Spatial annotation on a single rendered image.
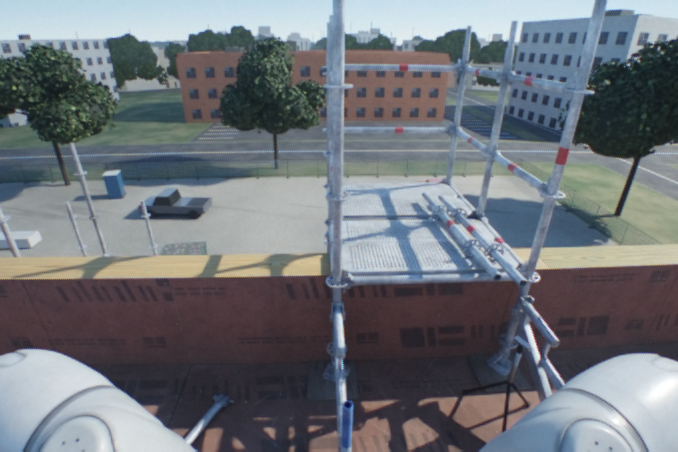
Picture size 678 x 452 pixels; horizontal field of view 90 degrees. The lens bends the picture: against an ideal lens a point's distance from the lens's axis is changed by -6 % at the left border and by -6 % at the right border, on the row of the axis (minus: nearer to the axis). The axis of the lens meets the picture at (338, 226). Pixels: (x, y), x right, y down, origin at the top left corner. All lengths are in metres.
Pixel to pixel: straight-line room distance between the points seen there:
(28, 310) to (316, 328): 1.78
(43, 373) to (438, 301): 2.06
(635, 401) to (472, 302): 1.94
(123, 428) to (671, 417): 0.57
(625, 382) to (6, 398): 0.70
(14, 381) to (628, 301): 3.01
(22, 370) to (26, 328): 2.43
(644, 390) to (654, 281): 2.53
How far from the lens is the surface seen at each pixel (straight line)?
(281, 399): 2.39
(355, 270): 2.02
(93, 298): 2.57
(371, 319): 2.32
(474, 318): 2.51
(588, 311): 2.90
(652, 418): 0.53
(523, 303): 2.34
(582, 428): 0.43
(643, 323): 3.29
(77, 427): 0.44
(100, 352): 2.87
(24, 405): 0.53
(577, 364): 3.00
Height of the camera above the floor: 1.89
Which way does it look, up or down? 27 degrees down
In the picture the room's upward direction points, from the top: straight up
